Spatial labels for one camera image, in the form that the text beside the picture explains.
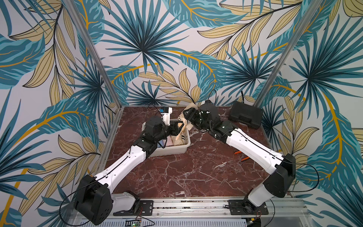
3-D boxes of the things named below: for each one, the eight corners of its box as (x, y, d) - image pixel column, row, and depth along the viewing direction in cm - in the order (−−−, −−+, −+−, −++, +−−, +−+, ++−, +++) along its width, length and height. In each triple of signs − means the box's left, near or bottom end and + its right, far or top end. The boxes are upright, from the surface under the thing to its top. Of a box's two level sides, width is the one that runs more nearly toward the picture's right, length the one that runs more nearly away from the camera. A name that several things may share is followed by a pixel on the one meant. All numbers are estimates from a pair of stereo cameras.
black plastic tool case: (227, 121, 113) (230, 116, 107) (232, 102, 127) (234, 96, 121) (257, 130, 108) (262, 125, 102) (259, 109, 122) (263, 103, 116)
